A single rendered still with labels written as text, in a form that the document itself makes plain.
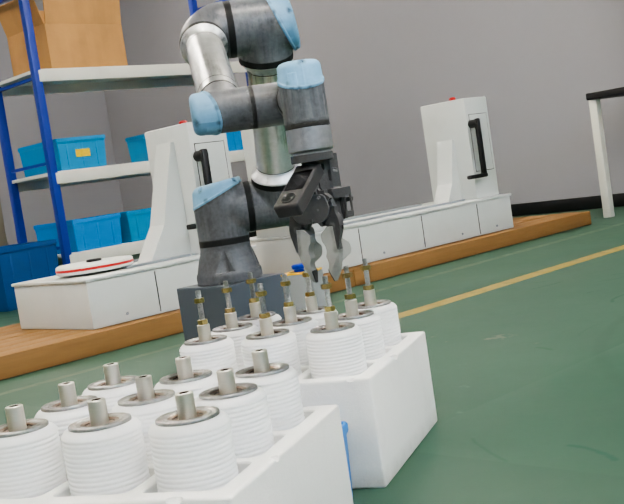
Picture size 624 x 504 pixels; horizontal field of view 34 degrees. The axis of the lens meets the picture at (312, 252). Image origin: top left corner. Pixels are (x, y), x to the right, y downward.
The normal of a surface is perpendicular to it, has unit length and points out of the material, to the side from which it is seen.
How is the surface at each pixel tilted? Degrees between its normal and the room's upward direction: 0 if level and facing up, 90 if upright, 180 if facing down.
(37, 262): 92
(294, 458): 90
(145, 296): 90
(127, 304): 90
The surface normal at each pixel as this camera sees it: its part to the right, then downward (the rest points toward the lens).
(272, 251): -0.71, 0.16
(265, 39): 0.19, 0.54
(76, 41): 0.73, -0.06
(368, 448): -0.33, 0.11
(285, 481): 0.94, -0.11
